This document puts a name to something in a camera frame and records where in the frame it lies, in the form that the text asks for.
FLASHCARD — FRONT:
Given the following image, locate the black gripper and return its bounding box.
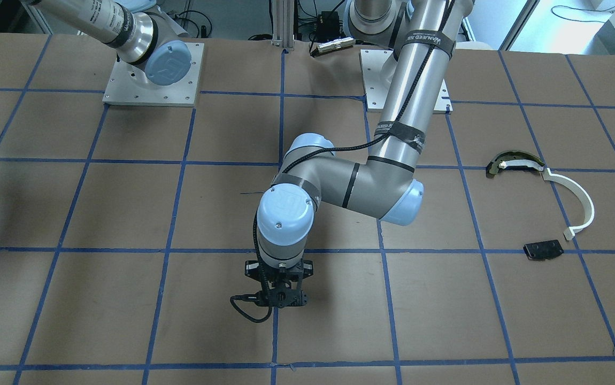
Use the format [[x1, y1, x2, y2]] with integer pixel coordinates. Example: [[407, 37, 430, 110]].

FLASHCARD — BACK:
[[244, 259, 314, 309]]

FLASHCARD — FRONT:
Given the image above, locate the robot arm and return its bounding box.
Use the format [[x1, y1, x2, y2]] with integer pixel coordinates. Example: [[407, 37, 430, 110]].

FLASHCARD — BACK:
[[23, 1, 191, 86], [230, 1, 474, 310]]

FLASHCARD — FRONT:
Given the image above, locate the olive curved brake shoe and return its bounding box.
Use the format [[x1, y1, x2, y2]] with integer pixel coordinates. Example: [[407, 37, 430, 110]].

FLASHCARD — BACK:
[[486, 150, 545, 178]]

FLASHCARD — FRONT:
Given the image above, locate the small black plastic part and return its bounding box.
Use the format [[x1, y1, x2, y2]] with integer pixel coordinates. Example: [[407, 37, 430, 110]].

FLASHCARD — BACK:
[[523, 240, 564, 261]]

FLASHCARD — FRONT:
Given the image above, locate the white curved plastic part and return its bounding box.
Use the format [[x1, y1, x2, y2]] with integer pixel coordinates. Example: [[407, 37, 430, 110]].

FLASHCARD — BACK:
[[542, 167, 596, 241]]

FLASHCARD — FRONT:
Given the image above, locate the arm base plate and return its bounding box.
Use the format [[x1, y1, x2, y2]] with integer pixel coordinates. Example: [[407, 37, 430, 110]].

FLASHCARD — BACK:
[[102, 43, 205, 107], [360, 48, 452, 114]]

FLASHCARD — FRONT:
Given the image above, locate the aluminium frame post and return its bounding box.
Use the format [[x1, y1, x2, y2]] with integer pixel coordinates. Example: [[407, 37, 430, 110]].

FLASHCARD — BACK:
[[270, 0, 296, 51]]

